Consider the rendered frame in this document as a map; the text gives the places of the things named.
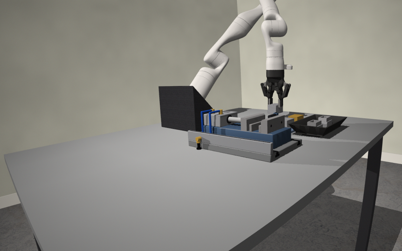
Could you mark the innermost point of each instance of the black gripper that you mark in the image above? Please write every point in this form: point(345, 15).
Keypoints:
point(275, 82)

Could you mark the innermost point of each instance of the yellow rectangular block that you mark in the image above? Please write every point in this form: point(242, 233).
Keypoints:
point(296, 117)

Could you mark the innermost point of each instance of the white rectangular part with pocket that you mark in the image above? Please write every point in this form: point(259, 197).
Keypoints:
point(316, 123)

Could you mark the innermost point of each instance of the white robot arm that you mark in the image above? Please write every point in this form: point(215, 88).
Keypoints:
point(272, 26)

